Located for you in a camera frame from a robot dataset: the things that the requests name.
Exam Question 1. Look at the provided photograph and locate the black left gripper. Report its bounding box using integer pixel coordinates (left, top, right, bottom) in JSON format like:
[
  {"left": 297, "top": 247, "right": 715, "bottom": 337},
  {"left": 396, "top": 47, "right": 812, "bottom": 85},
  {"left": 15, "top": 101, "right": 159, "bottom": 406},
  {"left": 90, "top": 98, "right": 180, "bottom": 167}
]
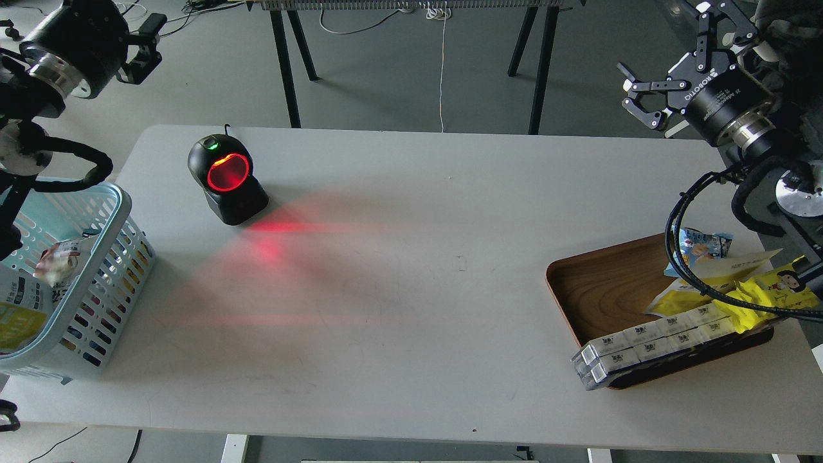
[{"left": 19, "top": 1, "right": 167, "bottom": 99}]

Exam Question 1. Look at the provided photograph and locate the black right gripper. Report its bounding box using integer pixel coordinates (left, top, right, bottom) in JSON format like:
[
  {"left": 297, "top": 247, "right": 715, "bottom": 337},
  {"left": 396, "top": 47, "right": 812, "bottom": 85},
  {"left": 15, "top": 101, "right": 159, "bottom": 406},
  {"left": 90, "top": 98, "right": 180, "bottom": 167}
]
[{"left": 617, "top": 1, "right": 775, "bottom": 147}]

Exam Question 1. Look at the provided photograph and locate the yellow white snack pouch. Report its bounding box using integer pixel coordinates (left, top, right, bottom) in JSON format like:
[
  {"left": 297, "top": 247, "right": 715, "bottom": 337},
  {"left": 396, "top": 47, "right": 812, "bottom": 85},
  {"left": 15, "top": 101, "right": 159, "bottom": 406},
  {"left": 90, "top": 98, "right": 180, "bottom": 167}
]
[
  {"left": 646, "top": 248, "right": 782, "bottom": 317},
  {"left": 1, "top": 236, "right": 96, "bottom": 355}
]

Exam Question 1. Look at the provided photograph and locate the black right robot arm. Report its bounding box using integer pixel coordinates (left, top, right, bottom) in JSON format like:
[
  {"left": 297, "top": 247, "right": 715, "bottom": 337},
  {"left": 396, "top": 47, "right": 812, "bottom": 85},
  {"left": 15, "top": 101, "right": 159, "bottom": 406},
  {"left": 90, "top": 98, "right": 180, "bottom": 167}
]
[{"left": 618, "top": 1, "right": 821, "bottom": 292}]

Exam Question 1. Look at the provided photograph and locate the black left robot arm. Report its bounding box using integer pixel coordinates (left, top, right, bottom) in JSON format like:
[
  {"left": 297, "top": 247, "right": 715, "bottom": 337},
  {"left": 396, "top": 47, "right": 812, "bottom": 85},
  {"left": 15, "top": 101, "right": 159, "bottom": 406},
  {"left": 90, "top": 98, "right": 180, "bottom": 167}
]
[{"left": 1, "top": 1, "right": 168, "bottom": 258}]

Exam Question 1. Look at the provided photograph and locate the blue snack bag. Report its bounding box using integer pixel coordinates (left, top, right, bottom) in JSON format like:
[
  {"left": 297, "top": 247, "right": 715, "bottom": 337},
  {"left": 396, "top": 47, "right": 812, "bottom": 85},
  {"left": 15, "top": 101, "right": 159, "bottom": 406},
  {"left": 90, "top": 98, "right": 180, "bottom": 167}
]
[{"left": 671, "top": 228, "right": 734, "bottom": 268}]

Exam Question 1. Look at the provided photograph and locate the light blue plastic basket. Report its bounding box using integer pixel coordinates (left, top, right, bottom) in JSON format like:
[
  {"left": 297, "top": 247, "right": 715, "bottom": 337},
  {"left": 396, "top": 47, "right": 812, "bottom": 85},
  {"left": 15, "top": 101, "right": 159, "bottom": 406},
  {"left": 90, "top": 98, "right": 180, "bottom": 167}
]
[{"left": 2, "top": 182, "right": 155, "bottom": 384}]

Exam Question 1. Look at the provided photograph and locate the yellow white flat snack pouch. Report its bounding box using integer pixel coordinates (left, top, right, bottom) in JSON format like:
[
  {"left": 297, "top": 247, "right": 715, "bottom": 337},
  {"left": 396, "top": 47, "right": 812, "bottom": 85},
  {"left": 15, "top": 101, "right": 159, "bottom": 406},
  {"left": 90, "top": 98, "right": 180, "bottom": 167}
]
[{"left": 646, "top": 248, "right": 782, "bottom": 317}]

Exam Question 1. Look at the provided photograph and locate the yellow cartoon snack bag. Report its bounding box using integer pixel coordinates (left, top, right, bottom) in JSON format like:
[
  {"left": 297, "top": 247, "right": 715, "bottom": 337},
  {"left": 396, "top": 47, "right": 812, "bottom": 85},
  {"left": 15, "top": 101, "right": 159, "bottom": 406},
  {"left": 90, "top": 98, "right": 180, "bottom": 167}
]
[{"left": 712, "top": 264, "right": 820, "bottom": 333}]

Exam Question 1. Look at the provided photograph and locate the white snack box upper row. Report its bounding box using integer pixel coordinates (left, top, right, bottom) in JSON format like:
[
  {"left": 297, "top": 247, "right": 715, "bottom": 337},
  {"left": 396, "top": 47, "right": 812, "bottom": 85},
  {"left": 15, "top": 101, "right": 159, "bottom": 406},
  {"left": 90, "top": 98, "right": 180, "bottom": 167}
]
[{"left": 571, "top": 303, "right": 735, "bottom": 374}]

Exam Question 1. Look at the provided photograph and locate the white snack box row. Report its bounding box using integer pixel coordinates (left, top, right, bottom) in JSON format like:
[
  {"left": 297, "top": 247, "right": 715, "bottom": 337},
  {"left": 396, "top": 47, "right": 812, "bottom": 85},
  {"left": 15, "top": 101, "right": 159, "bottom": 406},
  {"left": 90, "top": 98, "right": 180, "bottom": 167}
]
[
  {"left": 571, "top": 303, "right": 735, "bottom": 374},
  {"left": 570, "top": 314, "right": 737, "bottom": 390}
]

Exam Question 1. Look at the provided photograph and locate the white snack box lower row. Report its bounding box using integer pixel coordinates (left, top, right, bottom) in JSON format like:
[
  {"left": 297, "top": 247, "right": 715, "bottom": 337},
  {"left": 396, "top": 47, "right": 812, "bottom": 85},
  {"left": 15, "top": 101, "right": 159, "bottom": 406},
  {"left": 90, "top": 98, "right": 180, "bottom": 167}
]
[{"left": 570, "top": 314, "right": 737, "bottom": 390}]

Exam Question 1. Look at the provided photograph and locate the black barcode scanner red window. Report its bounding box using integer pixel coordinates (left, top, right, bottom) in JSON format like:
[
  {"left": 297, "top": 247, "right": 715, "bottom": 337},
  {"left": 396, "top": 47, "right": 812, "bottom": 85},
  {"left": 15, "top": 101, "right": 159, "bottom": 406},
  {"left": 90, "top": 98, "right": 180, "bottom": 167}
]
[{"left": 187, "top": 134, "right": 269, "bottom": 226}]

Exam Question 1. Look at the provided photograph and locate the black table legs background left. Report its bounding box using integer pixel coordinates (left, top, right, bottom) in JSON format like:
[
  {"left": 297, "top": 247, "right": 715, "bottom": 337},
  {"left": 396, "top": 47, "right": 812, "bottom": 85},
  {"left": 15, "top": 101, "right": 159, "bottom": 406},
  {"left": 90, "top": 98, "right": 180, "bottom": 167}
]
[{"left": 268, "top": 10, "right": 320, "bottom": 129}]

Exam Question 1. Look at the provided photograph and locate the black table legs background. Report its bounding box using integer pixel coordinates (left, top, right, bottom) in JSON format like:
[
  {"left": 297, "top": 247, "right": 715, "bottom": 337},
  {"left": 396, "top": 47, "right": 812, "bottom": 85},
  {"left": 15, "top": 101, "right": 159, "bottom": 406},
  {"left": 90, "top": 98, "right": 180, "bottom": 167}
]
[
  {"left": 507, "top": 5, "right": 559, "bottom": 135},
  {"left": 268, "top": 10, "right": 320, "bottom": 129}
]

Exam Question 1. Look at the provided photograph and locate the black table legs background right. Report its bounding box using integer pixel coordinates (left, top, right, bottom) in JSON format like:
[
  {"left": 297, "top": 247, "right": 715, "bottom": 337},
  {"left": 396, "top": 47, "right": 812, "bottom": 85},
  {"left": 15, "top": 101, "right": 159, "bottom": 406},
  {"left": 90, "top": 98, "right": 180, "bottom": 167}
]
[{"left": 507, "top": 5, "right": 559, "bottom": 135}]

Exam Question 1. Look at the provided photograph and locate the brown wooden tray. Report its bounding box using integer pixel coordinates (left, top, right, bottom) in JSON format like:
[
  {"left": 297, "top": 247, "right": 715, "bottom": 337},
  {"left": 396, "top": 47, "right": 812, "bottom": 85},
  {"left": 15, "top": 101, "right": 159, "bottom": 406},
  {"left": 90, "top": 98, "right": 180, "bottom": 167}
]
[{"left": 546, "top": 234, "right": 774, "bottom": 390}]

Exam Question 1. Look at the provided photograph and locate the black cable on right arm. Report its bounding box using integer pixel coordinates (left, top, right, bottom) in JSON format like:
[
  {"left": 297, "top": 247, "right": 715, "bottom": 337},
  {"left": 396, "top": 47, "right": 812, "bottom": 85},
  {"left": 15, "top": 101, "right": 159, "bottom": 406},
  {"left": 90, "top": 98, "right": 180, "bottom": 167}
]
[{"left": 664, "top": 164, "right": 823, "bottom": 322}]

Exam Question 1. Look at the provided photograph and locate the white hanging cable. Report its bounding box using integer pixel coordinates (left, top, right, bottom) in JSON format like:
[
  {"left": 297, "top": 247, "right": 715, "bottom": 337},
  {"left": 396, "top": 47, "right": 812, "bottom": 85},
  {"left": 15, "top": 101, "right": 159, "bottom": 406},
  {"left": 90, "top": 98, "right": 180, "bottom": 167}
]
[{"left": 424, "top": 0, "right": 451, "bottom": 132}]

